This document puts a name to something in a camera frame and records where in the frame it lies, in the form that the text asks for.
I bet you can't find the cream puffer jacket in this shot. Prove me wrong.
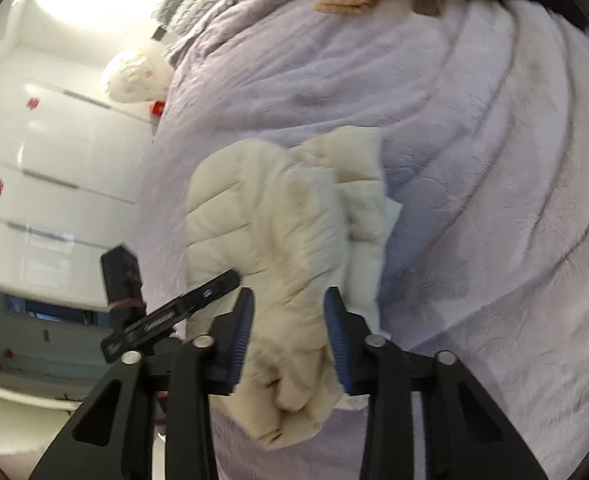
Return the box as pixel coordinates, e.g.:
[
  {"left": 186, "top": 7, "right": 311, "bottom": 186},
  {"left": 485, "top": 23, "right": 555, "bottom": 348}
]
[{"left": 186, "top": 126, "right": 401, "bottom": 450}]

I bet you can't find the lavender bed blanket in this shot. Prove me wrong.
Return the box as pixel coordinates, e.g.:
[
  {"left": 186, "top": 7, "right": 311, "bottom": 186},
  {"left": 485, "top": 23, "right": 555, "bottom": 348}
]
[{"left": 132, "top": 0, "right": 589, "bottom": 479}]

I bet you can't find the white wardrobe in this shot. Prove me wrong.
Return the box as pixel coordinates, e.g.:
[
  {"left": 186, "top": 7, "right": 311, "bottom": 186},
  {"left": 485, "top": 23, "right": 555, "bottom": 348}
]
[{"left": 0, "top": 46, "right": 154, "bottom": 410}]

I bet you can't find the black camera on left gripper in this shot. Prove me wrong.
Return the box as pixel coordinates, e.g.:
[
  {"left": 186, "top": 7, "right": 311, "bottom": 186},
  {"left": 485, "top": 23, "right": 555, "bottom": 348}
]
[{"left": 100, "top": 245, "right": 146, "bottom": 332}]

